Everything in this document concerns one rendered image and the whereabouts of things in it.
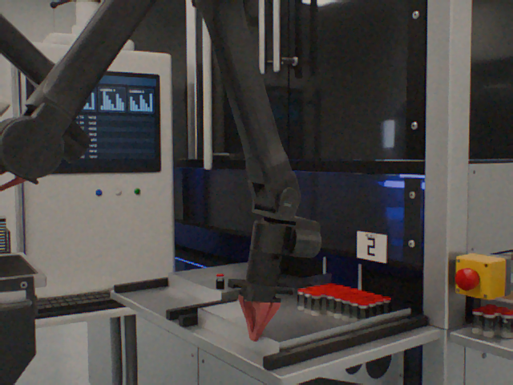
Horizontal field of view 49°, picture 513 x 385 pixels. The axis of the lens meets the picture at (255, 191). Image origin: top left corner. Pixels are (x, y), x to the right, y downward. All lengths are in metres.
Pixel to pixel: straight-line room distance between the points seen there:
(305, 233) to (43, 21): 5.79
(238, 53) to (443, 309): 0.63
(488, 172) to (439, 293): 0.27
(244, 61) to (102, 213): 0.99
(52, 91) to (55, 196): 0.99
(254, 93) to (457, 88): 0.42
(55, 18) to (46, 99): 5.88
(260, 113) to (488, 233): 0.58
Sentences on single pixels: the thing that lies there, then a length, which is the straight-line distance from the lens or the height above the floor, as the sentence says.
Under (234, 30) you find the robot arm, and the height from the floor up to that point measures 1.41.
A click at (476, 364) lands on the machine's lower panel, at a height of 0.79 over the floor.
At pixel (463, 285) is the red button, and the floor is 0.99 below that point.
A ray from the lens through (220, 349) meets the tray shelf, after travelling 1.05.
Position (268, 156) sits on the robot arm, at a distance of 0.92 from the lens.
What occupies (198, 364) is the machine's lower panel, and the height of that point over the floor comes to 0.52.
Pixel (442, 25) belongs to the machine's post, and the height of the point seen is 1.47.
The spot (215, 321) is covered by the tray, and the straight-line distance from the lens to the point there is 1.11.
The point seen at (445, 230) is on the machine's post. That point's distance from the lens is 1.14.
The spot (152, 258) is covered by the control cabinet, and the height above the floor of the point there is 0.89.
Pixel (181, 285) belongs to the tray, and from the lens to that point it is 1.44.
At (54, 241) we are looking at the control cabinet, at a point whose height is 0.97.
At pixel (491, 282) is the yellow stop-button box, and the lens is 1.10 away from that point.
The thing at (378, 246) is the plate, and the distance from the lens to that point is 1.25.
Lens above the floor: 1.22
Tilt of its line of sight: 4 degrees down
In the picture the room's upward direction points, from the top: straight up
